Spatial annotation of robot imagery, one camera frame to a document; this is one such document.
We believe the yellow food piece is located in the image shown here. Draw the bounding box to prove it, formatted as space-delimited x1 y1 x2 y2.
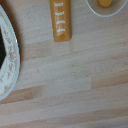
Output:
97 0 114 9

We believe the floral rimmed white plate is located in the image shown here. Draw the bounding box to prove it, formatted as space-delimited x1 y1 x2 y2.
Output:
0 4 22 102

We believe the small white bowl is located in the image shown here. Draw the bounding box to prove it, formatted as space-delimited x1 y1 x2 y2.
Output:
85 0 128 19

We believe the orange bar with white stripes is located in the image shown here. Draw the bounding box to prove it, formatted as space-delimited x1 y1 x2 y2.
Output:
49 0 73 43

